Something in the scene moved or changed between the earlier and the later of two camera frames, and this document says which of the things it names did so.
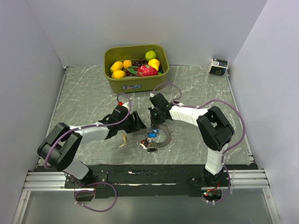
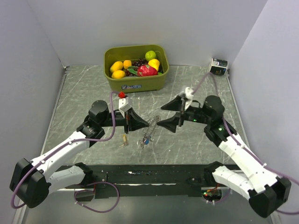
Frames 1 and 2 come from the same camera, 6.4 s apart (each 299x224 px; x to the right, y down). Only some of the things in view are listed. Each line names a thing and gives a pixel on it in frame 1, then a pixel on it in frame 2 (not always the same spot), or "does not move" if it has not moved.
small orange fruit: x=126 y=64 does not move
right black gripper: x=154 y=122 to x=171 y=123
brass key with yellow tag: x=125 y=142 does not move
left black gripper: x=137 y=125 does not move
